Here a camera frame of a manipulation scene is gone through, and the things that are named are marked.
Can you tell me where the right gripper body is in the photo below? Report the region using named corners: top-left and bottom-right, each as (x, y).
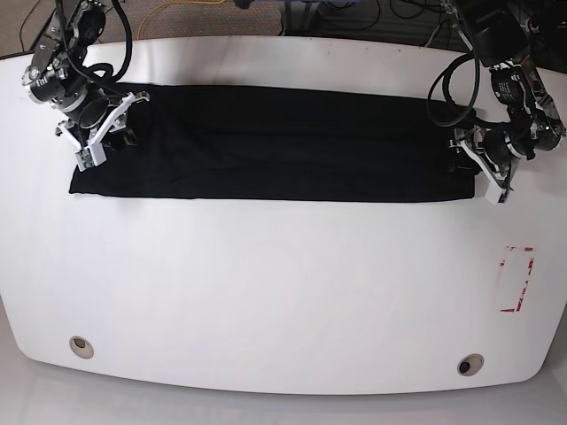
top-left (66, 95), bottom-right (128, 142)

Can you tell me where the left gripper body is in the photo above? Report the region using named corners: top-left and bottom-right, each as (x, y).
top-left (476, 127), bottom-right (523, 175)

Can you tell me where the black t-shirt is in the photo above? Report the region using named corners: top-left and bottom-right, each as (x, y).
top-left (70, 85), bottom-right (476, 203)

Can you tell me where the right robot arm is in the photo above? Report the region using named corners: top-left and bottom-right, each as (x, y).
top-left (22, 1), bottom-right (133, 150)

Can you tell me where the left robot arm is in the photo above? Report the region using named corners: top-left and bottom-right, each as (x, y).
top-left (426, 1), bottom-right (566, 180)

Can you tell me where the red tape marking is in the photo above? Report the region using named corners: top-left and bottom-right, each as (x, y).
top-left (495, 246), bottom-right (536, 313)

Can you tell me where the right table grommet hole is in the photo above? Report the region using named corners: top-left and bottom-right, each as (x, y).
top-left (457, 353), bottom-right (484, 377)

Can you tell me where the table grommet hole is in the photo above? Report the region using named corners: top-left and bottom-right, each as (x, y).
top-left (457, 353), bottom-right (484, 377)
top-left (69, 336), bottom-right (94, 359)

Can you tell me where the left table grommet hole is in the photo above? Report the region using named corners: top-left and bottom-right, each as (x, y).
top-left (69, 336), bottom-right (94, 359)

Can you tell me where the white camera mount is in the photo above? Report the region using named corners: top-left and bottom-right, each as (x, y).
top-left (457, 145), bottom-right (519, 205)
top-left (55, 89), bottom-right (151, 172)

